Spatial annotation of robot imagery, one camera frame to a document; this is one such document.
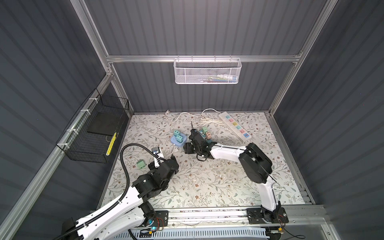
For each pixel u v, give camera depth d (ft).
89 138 2.33
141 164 2.96
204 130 3.34
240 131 3.45
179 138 3.16
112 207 1.47
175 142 3.27
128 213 1.95
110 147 2.24
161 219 2.38
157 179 1.80
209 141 3.27
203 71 4.06
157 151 2.10
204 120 3.69
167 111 4.04
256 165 1.80
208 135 3.24
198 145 2.43
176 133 3.26
